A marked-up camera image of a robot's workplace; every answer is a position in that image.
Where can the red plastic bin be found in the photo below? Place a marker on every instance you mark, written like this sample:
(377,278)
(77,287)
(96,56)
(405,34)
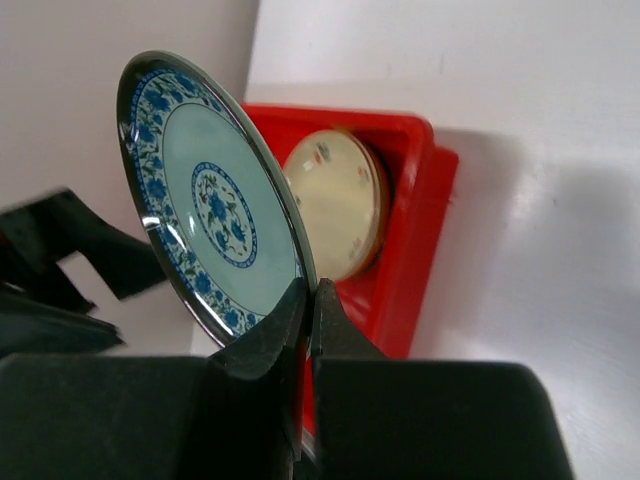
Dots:
(385,299)

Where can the cream plate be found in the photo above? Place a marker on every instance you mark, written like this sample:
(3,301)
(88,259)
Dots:
(343,194)

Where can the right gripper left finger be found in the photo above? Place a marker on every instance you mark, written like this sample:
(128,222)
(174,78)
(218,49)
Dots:
(233,415)

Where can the blue floral plate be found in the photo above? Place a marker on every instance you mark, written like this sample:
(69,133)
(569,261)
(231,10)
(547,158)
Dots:
(221,219)

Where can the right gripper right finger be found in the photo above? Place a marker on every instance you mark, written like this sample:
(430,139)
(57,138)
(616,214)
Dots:
(379,418)

